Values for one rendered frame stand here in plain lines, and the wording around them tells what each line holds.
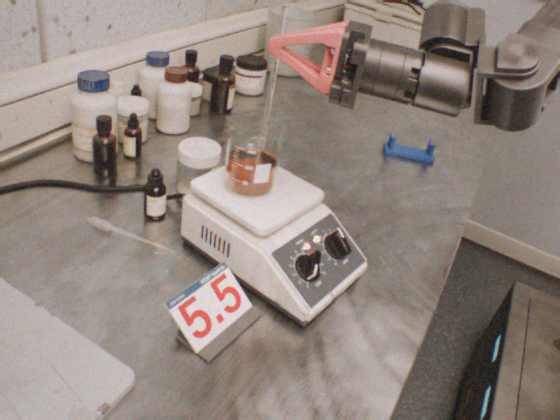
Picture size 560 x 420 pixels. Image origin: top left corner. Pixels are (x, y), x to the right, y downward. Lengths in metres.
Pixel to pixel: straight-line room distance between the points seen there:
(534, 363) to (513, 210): 1.03
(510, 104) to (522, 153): 1.57
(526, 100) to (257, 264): 0.32
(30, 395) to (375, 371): 0.33
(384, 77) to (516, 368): 0.87
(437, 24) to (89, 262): 0.47
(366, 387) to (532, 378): 0.74
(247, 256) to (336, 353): 0.14
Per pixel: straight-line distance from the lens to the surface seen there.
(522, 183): 2.11
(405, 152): 0.94
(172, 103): 0.83
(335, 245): 0.57
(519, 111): 0.50
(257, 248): 0.52
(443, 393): 1.56
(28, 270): 0.60
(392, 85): 0.48
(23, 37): 0.82
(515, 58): 0.48
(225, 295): 0.53
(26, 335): 0.52
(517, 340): 1.28
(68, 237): 0.63
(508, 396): 1.15
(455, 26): 0.54
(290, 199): 0.56
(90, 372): 0.48
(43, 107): 0.81
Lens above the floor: 1.15
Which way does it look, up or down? 34 degrees down
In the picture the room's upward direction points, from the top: 12 degrees clockwise
